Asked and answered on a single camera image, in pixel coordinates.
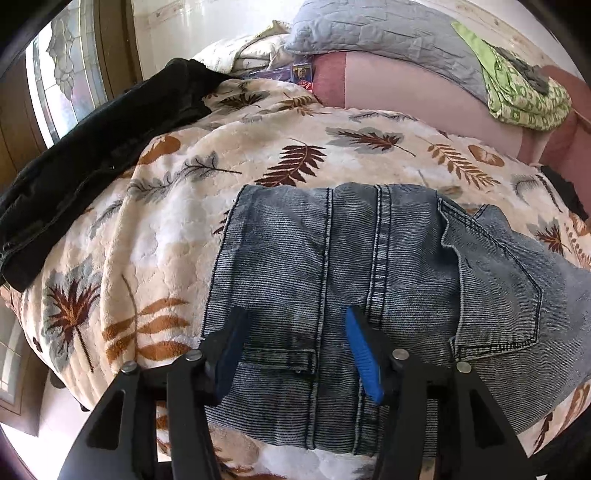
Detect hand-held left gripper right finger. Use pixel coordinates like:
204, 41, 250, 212
345, 305, 539, 480

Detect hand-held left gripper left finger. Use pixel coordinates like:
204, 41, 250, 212
58, 305, 252, 480

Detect blue denim pants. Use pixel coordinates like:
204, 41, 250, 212
201, 182, 591, 457

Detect leaf print fleece blanket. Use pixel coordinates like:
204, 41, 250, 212
21, 76, 591, 480

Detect black garment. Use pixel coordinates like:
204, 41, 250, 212
0, 58, 227, 291

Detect black object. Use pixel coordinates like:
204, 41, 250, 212
540, 164, 591, 222

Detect pink bed sheet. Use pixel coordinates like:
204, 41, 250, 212
314, 51, 550, 167

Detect colourful packets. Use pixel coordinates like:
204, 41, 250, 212
249, 65, 319, 93

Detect green patterned cloth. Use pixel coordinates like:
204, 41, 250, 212
451, 21, 573, 132

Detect pink ribbed cushion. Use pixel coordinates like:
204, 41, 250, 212
542, 65, 591, 183

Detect white floral pillow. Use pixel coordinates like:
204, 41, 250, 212
191, 21, 296, 77

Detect grey quilted blanket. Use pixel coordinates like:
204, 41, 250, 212
284, 0, 492, 104

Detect dark grey cloth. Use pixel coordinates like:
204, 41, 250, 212
494, 44, 550, 93

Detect stained glass window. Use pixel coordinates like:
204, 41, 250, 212
25, 0, 109, 148

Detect wooden window frame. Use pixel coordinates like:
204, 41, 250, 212
95, 0, 144, 100

